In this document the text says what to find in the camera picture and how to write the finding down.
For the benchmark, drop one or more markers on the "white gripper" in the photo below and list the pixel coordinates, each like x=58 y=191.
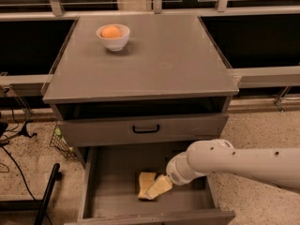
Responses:
x=175 y=171

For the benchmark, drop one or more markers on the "yellow sponge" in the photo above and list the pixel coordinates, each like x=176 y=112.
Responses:
x=146 y=180

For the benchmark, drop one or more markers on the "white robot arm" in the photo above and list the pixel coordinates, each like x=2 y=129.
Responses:
x=278 y=167

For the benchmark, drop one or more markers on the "grey open middle drawer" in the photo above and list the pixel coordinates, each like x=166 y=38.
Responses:
x=111 y=186

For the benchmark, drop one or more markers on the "grey top drawer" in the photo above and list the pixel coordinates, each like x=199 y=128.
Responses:
x=115 y=131

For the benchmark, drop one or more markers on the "grey drawer cabinet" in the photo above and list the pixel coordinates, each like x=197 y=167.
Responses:
x=168 y=67

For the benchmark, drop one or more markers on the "black stand leg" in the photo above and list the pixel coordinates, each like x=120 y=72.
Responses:
x=47 y=195

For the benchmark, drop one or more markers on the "white ceramic bowl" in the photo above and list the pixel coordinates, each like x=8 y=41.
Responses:
x=114 y=44

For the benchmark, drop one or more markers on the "orange fruit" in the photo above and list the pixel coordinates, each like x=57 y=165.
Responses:
x=111 y=32

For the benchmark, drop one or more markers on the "black drawer handle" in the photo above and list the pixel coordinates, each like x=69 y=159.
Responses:
x=145 y=130

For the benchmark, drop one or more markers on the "wire mesh basket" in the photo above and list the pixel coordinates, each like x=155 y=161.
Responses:
x=59 y=143

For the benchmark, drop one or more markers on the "metal rail bracket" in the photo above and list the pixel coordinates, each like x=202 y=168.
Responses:
x=280 y=96

